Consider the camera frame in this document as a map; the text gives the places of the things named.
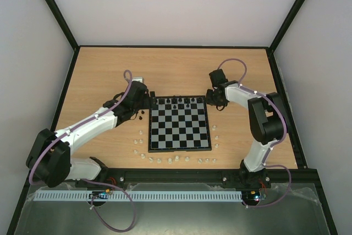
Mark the black aluminium rail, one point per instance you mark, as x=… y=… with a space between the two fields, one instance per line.
x=230 y=178

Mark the white slotted cable duct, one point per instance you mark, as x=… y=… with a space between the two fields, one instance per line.
x=139 y=196

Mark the black and white chessboard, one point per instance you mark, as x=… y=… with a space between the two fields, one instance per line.
x=179 y=129

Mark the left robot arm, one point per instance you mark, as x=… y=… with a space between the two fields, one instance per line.
x=51 y=160

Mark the black cage frame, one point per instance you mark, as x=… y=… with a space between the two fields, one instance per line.
x=313 y=52

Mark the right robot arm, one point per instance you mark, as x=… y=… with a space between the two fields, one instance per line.
x=267 y=119

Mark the clear plastic sheet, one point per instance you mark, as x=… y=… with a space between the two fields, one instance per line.
x=298 y=211

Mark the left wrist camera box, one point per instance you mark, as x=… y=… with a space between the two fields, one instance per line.
x=138 y=79

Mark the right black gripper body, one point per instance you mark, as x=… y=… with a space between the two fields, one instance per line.
x=212 y=97

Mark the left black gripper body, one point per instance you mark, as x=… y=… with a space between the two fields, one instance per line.
x=146 y=105

